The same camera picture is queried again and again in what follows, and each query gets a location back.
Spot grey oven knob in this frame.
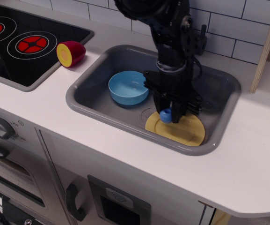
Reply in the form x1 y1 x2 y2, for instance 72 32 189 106
0 118 15 140

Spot toy oven door window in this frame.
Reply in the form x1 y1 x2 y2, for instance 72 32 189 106
0 158 45 207

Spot wooden side post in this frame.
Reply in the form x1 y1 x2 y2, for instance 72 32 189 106
249 28 270 93

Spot yellow plastic plate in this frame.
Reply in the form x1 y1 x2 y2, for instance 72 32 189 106
145 112 205 146

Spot dark grey cabinet handle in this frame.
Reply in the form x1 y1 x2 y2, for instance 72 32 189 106
66 183 86 222

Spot grey dispenser panel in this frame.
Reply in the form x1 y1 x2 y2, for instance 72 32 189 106
88 175 151 225

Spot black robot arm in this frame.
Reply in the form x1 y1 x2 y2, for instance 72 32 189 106
115 0 202 123

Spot dark grey toy faucet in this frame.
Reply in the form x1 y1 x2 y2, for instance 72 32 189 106
193 24 207 55

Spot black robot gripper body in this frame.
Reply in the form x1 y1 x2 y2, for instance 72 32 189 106
143 70 202 115

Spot red yellow toy fruit half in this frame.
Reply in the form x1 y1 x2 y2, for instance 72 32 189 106
56 41 86 68

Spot blue handled grey spoon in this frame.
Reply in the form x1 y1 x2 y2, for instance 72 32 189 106
160 108 172 124

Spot grey toy sink basin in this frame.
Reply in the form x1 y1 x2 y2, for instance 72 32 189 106
66 45 241 156

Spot black toy stovetop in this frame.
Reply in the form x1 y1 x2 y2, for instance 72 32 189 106
0 5 94 92

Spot blue plastic bowl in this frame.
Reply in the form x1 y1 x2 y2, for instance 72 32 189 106
108 71 149 105

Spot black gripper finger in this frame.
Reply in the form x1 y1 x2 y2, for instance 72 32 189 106
172 102 188 123
153 92 171 113

